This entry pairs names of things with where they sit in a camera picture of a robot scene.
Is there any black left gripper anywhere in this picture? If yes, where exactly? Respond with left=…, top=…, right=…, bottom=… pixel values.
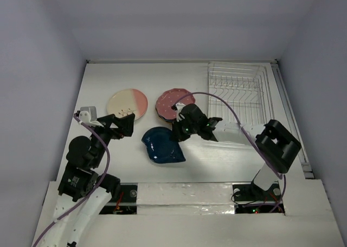
left=92, top=112, right=136, bottom=166

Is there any blue dotted plate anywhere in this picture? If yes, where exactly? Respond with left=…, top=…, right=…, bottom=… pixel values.
left=157, top=112, right=173, bottom=124

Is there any pink plate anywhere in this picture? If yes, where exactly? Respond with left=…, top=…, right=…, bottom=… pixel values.
left=106, top=88, right=148, bottom=120

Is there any dark blue heart plate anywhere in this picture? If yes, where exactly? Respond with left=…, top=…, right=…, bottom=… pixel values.
left=142, top=127, right=186, bottom=164

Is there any maroon dotted plate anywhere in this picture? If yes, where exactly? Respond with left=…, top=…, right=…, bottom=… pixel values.
left=156, top=88, right=190, bottom=122

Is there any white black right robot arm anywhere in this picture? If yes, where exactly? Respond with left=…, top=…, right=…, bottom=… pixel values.
left=172, top=102, right=301, bottom=199

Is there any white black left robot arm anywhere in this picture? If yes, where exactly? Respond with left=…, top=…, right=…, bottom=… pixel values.
left=33, top=107, right=136, bottom=246

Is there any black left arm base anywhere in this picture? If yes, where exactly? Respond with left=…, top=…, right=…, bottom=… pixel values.
left=100, top=183, right=138, bottom=215

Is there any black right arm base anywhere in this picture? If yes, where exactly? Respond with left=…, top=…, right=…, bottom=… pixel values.
left=231, top=183, right=281, bottom=204

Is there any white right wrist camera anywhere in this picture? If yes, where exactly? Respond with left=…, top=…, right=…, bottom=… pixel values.
left=171, top=102, right=186, bottom=122

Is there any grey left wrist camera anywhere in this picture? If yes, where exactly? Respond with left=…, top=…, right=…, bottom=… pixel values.
left=77, top=106, right=98, bottom=126

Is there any clear wire dish rack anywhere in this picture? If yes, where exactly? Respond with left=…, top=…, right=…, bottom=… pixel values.
left=207, top=62, right=274, bottom=125

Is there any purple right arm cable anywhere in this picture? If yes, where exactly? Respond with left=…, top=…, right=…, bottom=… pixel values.
left=173, top=92, right=287, bottom=214

